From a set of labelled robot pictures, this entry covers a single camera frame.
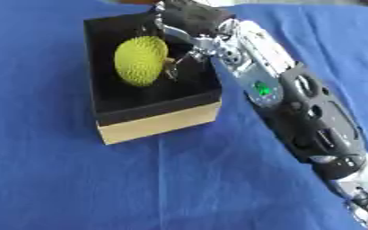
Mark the yellow-green spiky ball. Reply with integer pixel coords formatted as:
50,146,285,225
113,35,171,88

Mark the tan cardboard box black inside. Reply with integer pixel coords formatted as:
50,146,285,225
82,12,225,146

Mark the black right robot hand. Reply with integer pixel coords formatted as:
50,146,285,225
149,0,238,81

